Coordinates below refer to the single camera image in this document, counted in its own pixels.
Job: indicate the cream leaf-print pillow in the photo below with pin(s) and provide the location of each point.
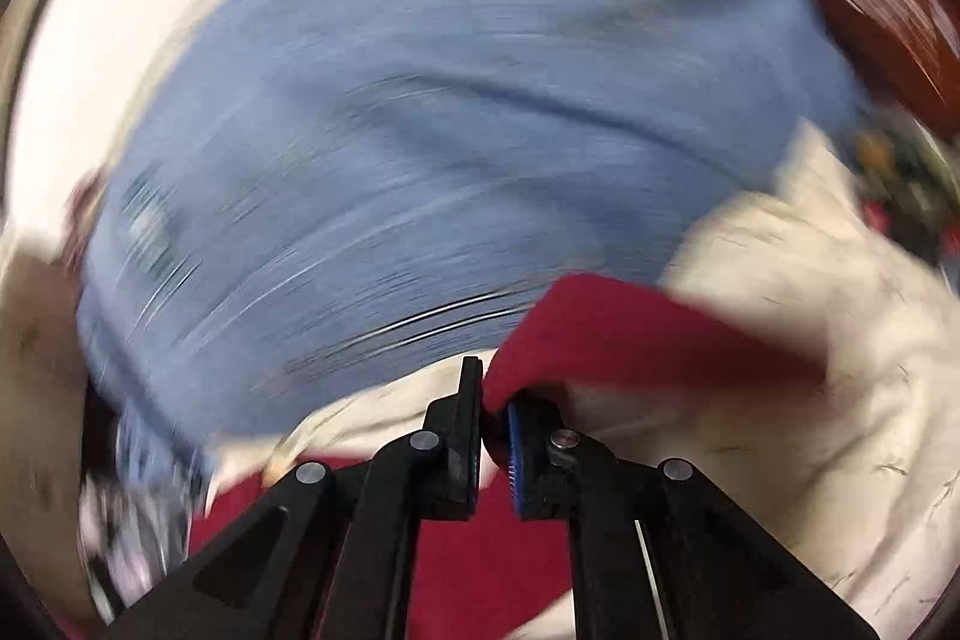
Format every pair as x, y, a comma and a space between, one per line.
825, 445

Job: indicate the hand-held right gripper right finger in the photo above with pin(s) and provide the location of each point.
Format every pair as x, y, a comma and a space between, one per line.
517, 452

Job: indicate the blue white patterned cloth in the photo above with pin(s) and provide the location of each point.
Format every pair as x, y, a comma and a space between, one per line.
150, 505

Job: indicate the camouflage cloth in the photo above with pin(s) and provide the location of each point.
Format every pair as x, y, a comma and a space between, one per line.
900, 190

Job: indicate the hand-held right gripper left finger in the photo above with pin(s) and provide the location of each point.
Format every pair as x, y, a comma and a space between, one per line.
466, 452

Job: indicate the red cloth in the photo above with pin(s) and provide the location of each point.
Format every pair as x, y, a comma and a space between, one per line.
600, 325

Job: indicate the blue plaid blanket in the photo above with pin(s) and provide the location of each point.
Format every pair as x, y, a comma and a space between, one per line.
450, 123

